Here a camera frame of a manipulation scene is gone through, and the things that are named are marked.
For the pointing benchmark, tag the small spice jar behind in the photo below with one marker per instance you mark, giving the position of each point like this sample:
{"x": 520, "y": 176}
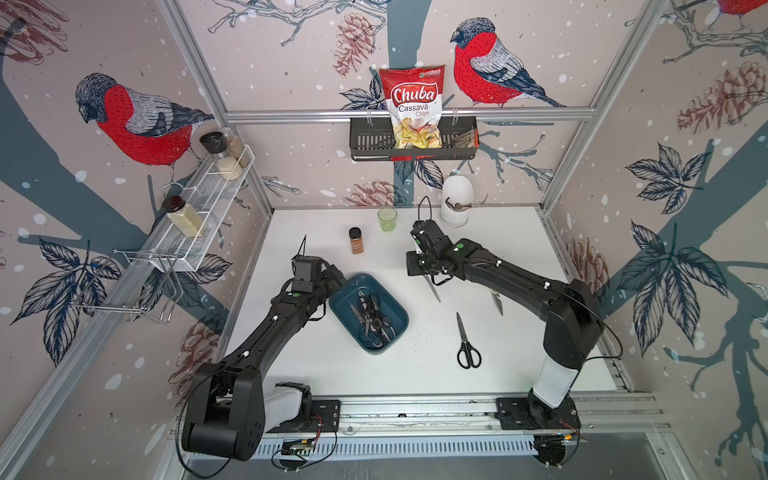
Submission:
{"x": 235, "y": 146}

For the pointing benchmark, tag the red Chuba chips bag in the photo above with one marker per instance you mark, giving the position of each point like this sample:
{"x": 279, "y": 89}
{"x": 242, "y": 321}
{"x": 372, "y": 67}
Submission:
{"x": 409, "y": 90}

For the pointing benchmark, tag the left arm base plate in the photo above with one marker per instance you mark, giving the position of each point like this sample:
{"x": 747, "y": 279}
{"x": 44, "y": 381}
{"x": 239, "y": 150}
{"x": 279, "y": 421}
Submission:
{"x": 324, "y": 415}

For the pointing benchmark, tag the orange spice jar black lid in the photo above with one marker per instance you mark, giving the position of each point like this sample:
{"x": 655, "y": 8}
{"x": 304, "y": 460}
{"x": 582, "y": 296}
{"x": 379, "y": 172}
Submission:
{"x": 356, "y": 240}

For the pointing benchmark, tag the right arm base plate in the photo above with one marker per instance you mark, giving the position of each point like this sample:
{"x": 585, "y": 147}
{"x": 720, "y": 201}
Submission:
{"x": 528, "y": 413}

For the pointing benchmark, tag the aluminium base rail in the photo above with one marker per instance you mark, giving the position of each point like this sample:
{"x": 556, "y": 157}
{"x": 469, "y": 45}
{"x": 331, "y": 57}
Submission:
{"x": 622, "y": 436}

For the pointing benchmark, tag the white wire wall shelf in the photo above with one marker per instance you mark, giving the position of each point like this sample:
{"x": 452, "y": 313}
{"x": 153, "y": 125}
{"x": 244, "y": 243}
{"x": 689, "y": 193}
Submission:
{"x": 210, "y": 193}

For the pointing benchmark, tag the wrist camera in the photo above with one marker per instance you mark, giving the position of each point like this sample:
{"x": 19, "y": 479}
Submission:
{"x": 306, "y": 270}
{"x": 426, "y": 231}

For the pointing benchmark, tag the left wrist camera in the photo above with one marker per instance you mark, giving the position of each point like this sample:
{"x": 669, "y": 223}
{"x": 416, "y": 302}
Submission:
{"x": 306, "y": 270}

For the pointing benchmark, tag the black wall basket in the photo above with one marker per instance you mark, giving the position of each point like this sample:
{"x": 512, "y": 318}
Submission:
{"x": 374, "y": 140}

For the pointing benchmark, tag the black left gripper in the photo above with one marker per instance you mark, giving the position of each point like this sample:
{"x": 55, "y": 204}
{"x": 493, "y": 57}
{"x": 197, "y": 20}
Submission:
{"x": 334, "y": 281}

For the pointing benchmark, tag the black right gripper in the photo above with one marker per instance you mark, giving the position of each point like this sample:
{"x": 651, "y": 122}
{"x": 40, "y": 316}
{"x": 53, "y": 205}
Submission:
{"x": 410, "y": 270}

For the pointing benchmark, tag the white utensil holder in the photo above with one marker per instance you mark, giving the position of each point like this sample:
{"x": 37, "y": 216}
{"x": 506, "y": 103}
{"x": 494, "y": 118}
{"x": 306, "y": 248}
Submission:
{"x": 457, "y": 200}

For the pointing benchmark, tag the green glass cup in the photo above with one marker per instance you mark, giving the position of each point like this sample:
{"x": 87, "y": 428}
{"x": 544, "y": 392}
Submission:
{"x": 387, "y": 217}

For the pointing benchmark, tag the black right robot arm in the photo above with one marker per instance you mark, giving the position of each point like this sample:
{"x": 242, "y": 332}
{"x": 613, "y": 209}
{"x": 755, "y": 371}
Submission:
{"x": 569, "y": 310}

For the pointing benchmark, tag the horizontal aluminium bar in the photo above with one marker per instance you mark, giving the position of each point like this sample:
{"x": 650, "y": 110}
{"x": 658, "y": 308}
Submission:
{"x": 525, "y": 114}

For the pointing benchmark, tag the teal storage tray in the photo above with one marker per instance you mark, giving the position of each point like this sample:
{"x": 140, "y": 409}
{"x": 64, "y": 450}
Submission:
{"x": 386, "y": 304}

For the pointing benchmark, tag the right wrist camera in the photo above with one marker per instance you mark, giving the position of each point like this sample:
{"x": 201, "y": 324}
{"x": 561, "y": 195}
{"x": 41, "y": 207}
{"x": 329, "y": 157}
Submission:
{"x": 426, "y": 231}

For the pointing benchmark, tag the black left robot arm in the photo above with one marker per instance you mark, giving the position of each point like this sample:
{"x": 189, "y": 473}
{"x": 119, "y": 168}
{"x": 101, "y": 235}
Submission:
{"x": 225, "y": 407}

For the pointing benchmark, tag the cream handled scissors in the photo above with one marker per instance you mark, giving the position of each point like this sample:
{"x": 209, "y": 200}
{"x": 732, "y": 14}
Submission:
{"x": 497, "y": 301}

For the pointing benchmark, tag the black scissors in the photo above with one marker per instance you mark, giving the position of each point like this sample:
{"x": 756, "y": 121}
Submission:
{"x": 367, "y": 308}
{"x": 468, "y": 357}

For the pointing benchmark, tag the small grey scissors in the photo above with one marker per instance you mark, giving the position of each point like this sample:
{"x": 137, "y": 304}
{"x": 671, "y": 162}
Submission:
{"x": 432, "y": 288}

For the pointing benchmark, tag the yellow spice jar red lid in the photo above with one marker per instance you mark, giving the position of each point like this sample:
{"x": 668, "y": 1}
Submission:
{"x": 183, "y": 216}

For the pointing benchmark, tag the aluminium frame post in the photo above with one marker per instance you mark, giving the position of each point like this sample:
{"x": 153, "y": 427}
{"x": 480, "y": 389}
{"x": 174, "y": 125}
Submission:
{"x": 202, "y": 74}

